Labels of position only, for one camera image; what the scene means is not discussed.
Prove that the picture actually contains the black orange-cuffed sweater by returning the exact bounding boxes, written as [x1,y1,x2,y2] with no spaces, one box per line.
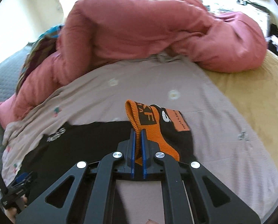
[19,100,196,203]

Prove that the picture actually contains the right hand thumb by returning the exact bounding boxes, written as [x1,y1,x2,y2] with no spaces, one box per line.
[146,220,159,224]

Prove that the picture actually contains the pink floral bed sheet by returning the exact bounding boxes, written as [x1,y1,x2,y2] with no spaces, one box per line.
[2,55,278,217]

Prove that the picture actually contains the yellow blanket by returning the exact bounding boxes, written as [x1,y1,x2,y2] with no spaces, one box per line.
[205,51,278,170]

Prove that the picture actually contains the striped multicolour blanket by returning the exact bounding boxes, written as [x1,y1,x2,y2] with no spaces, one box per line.
[15,24,63,94]

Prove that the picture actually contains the pink padded quilt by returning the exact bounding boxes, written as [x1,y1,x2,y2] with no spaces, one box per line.
[0,0,267,127]

